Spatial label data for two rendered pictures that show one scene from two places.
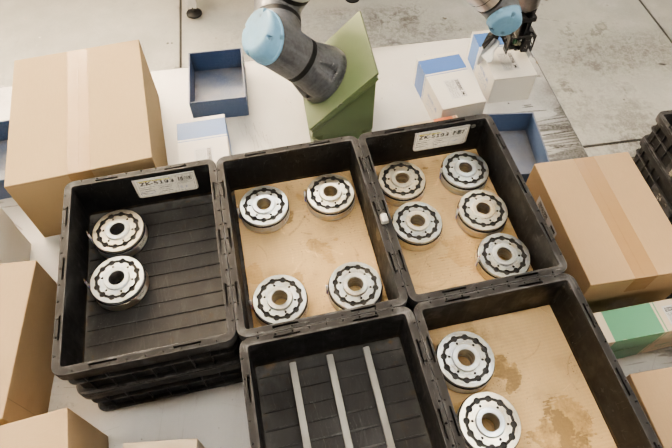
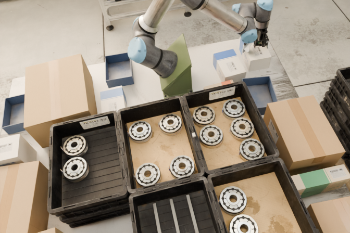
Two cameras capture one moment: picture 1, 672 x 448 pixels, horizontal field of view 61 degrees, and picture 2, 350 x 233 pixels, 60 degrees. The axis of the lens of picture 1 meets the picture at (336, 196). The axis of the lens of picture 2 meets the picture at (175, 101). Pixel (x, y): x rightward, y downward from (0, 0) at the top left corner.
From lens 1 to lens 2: 21 cm
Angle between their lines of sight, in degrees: 4
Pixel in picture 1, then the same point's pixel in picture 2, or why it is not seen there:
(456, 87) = (232, 65)
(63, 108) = (48, 89)
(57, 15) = (44, 33)
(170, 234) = (98, 145)
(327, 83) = (169, 69)
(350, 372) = (180, 207)
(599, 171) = (299, 105)
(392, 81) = (202, 63)
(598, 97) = (314, 57)
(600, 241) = (298, 140)
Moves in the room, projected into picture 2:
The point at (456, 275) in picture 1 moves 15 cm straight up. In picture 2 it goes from (229, 159) to (232, 142)
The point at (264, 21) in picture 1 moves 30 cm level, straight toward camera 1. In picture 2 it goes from (137, 43) to (142, 90)
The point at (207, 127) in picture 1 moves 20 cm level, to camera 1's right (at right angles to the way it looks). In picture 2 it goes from (114, 92) to (151, 90)
